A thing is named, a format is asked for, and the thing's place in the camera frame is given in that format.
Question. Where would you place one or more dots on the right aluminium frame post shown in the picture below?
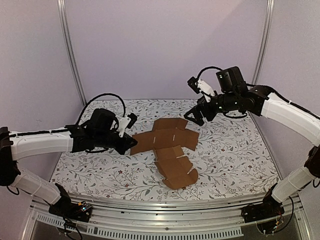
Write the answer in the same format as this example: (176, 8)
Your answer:
(270, 4)

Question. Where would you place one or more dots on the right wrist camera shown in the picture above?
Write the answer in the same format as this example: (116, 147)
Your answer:
(200, 86)

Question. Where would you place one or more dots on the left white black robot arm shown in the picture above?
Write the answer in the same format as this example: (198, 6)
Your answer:
(103, 131)

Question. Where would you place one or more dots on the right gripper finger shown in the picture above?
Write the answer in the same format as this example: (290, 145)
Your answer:
(192, 114)
(198, 120)

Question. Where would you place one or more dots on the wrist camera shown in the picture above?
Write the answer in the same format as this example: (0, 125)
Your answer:
(126, 122)
(200, 86)

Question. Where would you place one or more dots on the left aluminium frame post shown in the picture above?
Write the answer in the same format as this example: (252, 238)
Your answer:
(62, 11)

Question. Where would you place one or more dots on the front aluminium rail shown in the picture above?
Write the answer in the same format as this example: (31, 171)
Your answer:
(215, 219)

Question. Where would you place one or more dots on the aluminium frame post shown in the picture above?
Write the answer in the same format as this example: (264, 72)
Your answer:
(62, 11)
(270, 4)

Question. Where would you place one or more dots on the brown cardboard box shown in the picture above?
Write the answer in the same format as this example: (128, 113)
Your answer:
(167, 139)

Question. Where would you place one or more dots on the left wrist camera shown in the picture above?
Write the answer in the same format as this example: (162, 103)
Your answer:
(126, 122)

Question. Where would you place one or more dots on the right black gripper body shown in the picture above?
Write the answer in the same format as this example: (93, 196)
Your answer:
(206, 110)

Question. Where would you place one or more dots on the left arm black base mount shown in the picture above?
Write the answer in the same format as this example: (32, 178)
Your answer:
(64, 207)

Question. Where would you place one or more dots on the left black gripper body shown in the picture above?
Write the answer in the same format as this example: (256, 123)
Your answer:
(103, 140)

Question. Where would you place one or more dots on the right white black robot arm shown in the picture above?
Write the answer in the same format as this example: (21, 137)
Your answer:
(262, 101)

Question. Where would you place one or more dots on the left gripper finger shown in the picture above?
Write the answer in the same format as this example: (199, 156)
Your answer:
(129, 141)
(123, 148)

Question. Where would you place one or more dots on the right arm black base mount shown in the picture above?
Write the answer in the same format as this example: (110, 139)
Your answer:
(267, 209)

